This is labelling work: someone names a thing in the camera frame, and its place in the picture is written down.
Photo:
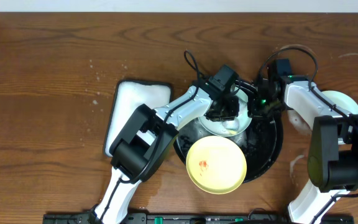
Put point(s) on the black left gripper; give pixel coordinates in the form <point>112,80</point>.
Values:
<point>221,112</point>

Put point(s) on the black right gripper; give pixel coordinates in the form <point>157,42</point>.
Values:
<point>255,112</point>

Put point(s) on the green yellow sponge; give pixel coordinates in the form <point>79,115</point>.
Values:
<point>231,127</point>

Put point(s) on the pale green plate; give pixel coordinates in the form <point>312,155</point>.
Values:
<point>216,128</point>
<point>342,100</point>

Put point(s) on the yellow plate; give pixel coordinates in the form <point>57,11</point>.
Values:
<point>216,165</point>

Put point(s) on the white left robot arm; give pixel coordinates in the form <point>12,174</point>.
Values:
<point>141,145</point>

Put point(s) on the round black tray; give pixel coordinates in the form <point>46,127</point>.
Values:
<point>261,142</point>

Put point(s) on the black rectangular foam tray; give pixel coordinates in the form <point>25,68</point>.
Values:
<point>128,96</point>

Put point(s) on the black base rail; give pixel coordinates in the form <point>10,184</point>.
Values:
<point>143,218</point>

